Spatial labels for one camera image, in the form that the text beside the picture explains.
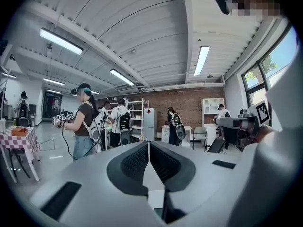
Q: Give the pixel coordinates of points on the white folding table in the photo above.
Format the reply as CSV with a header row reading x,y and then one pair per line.
x,y
34,169

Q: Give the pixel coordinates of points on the person's white shirt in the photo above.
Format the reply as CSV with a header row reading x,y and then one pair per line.
x,y
279,169

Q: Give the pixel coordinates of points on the white shelf rack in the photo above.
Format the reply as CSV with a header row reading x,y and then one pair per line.
x,y
138,117

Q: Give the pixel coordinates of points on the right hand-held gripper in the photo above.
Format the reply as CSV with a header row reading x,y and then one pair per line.
x,y
262,113

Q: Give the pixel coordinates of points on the white desk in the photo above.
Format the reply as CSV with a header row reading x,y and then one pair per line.
x,y
187,129

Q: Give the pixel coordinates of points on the green chair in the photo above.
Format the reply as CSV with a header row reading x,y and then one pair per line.
x,y
200,132

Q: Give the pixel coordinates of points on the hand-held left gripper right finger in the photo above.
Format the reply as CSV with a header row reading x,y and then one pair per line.
x,y
208,178

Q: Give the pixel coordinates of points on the person's head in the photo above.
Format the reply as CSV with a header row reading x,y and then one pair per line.
x,y
255,1

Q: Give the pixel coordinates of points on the orange box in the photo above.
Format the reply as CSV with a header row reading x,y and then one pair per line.
x,y
19,131

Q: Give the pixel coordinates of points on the grey refrigerator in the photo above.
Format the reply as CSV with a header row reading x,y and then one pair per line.
x,y
149,124

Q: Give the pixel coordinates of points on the black framed window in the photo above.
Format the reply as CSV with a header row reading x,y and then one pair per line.
x,y
260,79

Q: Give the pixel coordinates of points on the person's right hand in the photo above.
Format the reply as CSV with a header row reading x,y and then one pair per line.
x,y
266,130

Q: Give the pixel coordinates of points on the red white checkered tablecloth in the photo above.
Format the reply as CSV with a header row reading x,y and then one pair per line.
x,y
19,142

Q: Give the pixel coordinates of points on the white cabinet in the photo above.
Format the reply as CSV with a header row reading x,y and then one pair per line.
x,y
209,112

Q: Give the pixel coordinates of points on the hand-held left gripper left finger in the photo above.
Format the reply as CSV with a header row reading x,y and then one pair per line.
x,y
94,174

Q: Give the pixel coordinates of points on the dark doorway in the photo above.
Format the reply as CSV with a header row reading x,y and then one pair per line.
x,y
52,107

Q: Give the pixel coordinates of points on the black office chair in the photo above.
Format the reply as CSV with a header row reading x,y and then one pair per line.
x,y
216,145

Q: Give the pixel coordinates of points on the long ceiling light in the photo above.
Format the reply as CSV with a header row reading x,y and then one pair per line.
x,y
60,41
122,77
201,60
54,81

